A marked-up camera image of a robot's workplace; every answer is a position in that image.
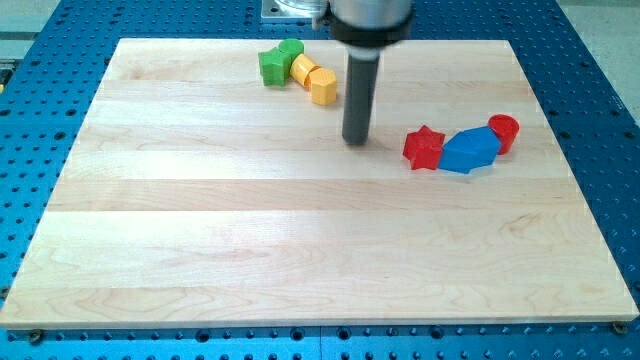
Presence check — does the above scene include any green star block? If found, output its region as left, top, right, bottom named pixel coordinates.
left=258, top=47, right=293, bottom=86

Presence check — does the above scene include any light wooden board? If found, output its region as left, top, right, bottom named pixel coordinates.
left=1, top=38, right=638, bottom=330

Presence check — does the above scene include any red star block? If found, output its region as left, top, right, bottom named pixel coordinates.
left=403, top=125, right=445, bottom=170

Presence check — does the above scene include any yellow cylinder block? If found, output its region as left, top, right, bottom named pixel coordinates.
left=290, top=53, right=320, bottom=88

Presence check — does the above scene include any blue pentagon block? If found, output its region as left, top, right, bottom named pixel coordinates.
left=438, top=126, right=501, bottom=173

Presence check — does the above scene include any right board clamp screw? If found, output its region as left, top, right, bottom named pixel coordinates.
left=610, top=322, right=628, bottom=335

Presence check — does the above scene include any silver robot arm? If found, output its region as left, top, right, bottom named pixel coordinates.
left=312, top=0, right=414, bottom=146

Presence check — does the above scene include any left board clamp screw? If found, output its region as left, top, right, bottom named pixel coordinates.
left=26, top=329, right=44, bottom=345

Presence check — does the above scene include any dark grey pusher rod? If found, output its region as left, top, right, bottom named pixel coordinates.
left=342, top=47, right=380, bottom=146

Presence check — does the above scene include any green cylinder block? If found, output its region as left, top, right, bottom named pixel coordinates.
left=278, top=38, right=305, bottom=60

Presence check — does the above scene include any yellow hexagon block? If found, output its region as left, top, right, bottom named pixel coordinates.
left=309, top=68, right=337, bottom=105

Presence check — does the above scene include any board clamp screw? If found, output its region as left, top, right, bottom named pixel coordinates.
left=610, top=322, right=628, bottom=335
left=26, top=329, right=44, bottom=345

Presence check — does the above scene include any red cylinder block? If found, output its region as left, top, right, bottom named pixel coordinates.
left=488, top=114, right=520, bottom=155

